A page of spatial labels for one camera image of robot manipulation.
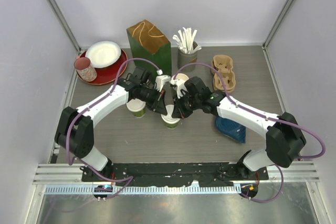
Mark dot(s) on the green paper cup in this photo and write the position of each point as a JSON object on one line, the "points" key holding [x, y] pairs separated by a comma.
{"points": [[171, 125], [139, 113]]}

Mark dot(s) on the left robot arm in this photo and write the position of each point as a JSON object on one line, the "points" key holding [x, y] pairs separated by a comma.
{"points": [[75, 130]]}

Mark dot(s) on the blue leaf-shaped dish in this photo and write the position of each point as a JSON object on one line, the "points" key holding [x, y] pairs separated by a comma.
{"points": [[231, 129]]}

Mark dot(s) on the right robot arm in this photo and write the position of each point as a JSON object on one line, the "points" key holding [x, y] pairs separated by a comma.
{"points": [[283, 140]]}

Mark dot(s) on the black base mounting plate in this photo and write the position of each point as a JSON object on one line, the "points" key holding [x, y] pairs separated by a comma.
{"points": [[181, 174]]}

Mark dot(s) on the floral pink tumbler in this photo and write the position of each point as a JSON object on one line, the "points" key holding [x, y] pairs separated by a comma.
{"points": [[84, 69]]}

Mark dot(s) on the white wrapped straws bundle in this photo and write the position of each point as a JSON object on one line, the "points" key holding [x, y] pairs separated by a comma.
{"points": [[185, 41]]}

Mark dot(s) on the white cup lid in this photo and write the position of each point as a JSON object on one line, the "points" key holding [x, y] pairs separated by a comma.
{"points": [[168, 119], [135, 105]]}

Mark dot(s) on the green paper bag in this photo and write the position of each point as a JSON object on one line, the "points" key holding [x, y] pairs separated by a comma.
{"points": [[148, 42]]}

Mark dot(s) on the red round tray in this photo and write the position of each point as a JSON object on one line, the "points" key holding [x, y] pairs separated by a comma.
{"points": [[108, 74]]}

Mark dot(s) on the cardboard cup carrier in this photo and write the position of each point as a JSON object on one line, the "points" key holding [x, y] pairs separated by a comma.
{"points": [[224, 65]]}

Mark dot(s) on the grey straw holder cup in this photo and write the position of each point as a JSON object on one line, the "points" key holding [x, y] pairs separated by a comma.
{"points": [[183, 59]]}

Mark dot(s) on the stack of green paper cups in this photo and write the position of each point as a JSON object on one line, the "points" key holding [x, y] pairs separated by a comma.
{"points": [[182, 76]]}

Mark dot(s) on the white paper plate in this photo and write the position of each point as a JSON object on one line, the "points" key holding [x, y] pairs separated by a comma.
{"points": [[103, 54]]}

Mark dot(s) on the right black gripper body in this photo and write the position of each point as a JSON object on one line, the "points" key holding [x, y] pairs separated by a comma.
{"points": [[189, 104]]}

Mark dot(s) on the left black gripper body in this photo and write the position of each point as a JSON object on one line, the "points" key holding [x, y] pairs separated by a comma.
{"points": [[151, 97]]}

